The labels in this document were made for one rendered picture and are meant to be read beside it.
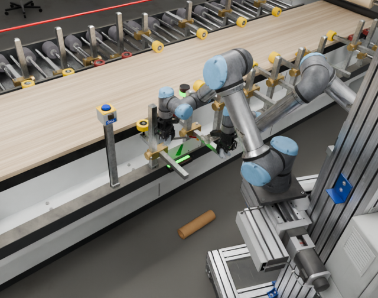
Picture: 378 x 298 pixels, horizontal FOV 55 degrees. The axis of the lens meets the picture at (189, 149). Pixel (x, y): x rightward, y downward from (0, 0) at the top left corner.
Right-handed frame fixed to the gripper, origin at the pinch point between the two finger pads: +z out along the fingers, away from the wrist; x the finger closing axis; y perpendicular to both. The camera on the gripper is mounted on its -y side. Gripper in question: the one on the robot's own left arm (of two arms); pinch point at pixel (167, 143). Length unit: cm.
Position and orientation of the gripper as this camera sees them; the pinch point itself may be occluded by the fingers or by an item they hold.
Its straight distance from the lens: 199.1
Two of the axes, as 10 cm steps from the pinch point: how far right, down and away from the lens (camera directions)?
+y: -5.1, 5.4, -6.6
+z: -0.6, 7.5, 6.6
